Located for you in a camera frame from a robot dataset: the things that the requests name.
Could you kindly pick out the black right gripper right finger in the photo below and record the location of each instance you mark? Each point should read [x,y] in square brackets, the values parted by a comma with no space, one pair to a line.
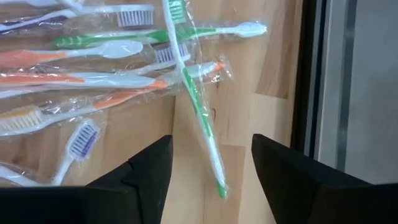
[311,199]

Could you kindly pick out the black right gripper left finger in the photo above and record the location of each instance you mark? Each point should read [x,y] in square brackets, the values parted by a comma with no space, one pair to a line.
[130,199]

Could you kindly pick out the green white toothbrush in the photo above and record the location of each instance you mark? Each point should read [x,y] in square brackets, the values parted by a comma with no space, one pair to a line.
[245,29]
[199,105]

